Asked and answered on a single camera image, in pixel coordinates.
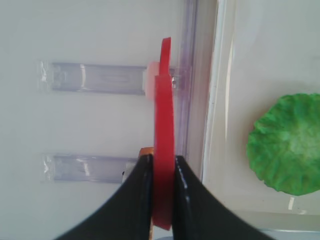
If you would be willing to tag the clear tomato holder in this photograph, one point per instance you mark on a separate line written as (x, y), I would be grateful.
(97, 78)

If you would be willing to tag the cream rectangular tray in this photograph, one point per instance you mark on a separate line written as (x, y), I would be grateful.
(263, 50)

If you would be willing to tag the clear bread holder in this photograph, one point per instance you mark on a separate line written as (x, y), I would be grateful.
(86, 168)

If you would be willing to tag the standing toasted bread slice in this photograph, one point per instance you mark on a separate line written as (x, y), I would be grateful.
(146, 151)

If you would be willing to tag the clear long rail left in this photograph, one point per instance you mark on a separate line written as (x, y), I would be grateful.
(182, 80)

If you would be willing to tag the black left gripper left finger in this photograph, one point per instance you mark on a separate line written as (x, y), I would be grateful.
(127, 214)

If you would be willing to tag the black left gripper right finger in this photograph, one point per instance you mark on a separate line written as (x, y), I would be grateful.
(198, 215)

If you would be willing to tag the red tomato slice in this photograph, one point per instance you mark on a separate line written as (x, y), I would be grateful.
(165, 56)
(164, 153)

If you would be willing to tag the green lettuce leaf on tray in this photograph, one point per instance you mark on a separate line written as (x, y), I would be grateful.
(283, 149)

